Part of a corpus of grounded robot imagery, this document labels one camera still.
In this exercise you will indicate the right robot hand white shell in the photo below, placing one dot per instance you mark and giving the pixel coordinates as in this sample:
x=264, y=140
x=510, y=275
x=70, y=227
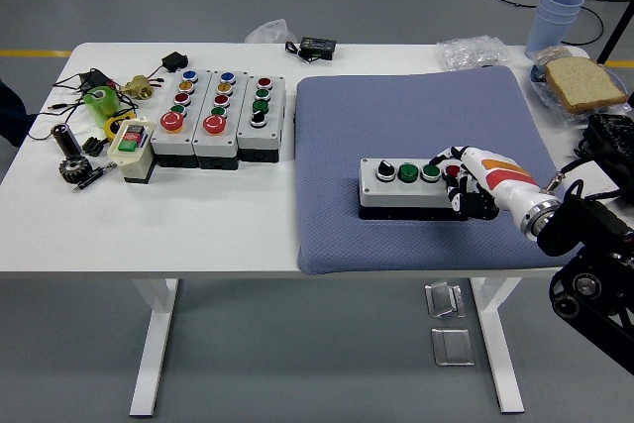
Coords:
x=500, y=182

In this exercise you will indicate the four-button grey control box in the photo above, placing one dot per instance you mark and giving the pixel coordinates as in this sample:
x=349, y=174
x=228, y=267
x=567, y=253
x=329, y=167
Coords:
x=396, y=192
x=257, y=138

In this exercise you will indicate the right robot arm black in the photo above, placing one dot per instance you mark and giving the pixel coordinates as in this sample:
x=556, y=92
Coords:
x=579, y=225

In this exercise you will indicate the five-button box with emergency stop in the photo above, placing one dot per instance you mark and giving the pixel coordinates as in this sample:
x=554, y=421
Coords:
x=161, y=143
x=223, y=143

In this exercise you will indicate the blue plate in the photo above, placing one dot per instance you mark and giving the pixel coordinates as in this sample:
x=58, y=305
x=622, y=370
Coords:
x=534, y=82

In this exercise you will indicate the black mesh bundle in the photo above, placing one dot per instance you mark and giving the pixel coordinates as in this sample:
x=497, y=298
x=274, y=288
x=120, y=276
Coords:
x=611, y=133

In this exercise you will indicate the blue-grey quilted cushion mat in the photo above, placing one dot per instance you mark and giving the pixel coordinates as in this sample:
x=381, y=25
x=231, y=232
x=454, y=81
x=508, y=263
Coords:
x=396, y=111

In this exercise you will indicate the slice of bread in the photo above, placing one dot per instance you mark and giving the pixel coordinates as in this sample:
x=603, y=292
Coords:
x=582, y=83

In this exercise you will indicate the open metal floor hatch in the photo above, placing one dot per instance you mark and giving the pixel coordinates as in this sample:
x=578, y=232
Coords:
x=443, y=300

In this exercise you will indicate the crinkled clear plastic packet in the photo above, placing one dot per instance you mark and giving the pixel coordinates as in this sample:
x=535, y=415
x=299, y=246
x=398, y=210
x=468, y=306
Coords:
x=468, y=52

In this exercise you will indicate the clear plastic food container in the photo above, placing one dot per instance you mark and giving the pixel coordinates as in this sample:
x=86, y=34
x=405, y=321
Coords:
x=552, y=54

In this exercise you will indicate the white table leg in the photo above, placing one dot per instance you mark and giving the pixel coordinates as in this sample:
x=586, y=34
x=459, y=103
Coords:
x=153, y=344
x=500, y=344

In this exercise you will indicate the stacked light blue cups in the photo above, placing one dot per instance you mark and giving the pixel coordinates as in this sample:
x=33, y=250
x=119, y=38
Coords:
x=552, y=22

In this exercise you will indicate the closed metal floor hatch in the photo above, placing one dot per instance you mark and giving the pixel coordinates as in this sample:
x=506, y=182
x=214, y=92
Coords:
x=452, y=346

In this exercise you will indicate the black slanted pole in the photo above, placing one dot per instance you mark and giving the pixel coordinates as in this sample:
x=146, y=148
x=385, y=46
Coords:
x=614, y=29

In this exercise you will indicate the black digital meter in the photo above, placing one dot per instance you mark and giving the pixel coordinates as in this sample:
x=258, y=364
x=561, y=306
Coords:
x=317, y=45

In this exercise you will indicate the clear plastic bag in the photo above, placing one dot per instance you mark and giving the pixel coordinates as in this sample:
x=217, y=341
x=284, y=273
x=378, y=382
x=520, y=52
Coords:
x=270, y=31

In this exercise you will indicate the small black servo block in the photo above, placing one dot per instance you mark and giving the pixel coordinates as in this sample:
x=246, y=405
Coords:
x=173, y=62

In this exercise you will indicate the brass valve fitting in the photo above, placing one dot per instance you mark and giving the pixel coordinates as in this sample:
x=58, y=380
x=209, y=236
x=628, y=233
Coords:
x=141, y=88

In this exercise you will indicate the yellow tape roll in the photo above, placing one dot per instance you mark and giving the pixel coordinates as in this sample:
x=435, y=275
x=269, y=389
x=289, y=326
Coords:
x=110, y=130

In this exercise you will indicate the green translucent tape roll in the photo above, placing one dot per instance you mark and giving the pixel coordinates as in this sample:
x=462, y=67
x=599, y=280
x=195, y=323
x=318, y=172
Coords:
x=99, y=108

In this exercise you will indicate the black pen-shaped tool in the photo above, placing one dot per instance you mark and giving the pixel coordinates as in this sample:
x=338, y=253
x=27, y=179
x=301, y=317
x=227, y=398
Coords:
x=91, y=179

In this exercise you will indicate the small black heat sink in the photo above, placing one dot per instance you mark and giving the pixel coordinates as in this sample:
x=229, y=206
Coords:
x=92, y=146

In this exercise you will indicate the black metal gear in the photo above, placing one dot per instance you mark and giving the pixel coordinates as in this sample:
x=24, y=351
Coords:
x=74, y=170

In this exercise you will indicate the black cylinder part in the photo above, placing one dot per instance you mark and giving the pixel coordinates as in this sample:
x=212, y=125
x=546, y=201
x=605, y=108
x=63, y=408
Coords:
x=67, y=141

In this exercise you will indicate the person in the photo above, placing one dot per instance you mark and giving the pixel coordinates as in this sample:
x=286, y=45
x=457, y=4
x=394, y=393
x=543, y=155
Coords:
x=10, y=111

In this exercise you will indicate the white wall switch plate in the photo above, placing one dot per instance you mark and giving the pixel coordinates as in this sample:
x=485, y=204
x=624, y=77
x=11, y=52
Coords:
x=592, y=175

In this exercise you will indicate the small cream switch box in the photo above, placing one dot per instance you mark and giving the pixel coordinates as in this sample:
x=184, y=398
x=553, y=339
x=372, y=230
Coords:
x=136, y=165

